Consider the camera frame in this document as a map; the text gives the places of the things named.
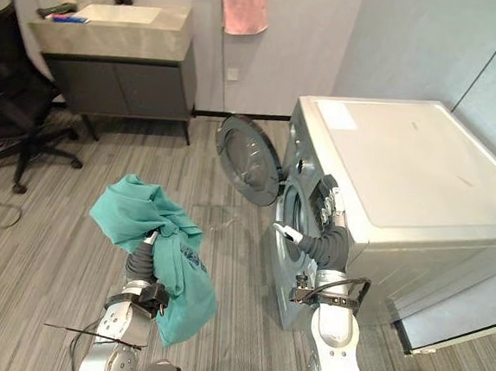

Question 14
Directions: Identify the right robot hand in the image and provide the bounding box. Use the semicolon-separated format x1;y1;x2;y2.
268;169;357;275

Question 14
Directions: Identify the silver washing machine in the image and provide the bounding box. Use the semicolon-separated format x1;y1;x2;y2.
252;86;496;363

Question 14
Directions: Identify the round washing machine door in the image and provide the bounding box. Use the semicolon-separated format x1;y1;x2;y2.
209;112;290;208

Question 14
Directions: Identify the white power cord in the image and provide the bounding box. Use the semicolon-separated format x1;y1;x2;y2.
213;26;235;115

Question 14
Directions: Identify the teal green garment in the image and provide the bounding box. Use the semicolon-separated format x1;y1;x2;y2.
77;170;229;353

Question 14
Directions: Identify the blue pink small item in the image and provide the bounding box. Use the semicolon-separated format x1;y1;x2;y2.
44;11;90;25

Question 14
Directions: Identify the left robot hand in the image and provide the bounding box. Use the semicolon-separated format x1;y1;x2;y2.
123;226;171;286

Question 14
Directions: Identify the dark green cloth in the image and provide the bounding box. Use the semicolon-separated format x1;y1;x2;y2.
35;0;79;21

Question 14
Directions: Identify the pink hanging towel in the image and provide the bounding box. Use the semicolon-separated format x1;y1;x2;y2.
216;0;271;39

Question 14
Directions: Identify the grey sink vanity cabinet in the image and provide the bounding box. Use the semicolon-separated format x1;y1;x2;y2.
17;0;204;150

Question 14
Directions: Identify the black office chair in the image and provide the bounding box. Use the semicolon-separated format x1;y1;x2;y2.
0;0;98;201

